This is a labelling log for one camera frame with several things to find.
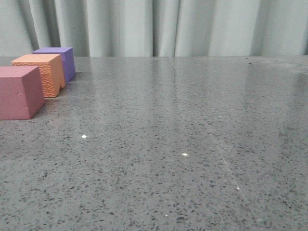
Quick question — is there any red foam cube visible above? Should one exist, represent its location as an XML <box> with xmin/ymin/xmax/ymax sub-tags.
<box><xmin>0</xmin><ymin>66</ymin><xmax>45</xmax><ymax>120</ymax></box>

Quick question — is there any orange foam cube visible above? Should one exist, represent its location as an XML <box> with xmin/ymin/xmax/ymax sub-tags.
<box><xmin>11</xmin><ymin>54</ymin><xmax>65</xmax><ymax>98</ymax></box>

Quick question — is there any grey-green curtain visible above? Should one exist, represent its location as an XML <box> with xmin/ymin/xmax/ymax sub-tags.
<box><xmin>0</xmin><ymin>0</ymin><xmax>308</xmax><ymax>57</ymax></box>

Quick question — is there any purple foam cube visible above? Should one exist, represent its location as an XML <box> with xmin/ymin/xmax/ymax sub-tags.
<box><xmin>32</xmin><ymin>47</ymin><xmax>76</xmax><ymax>83</ymax></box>

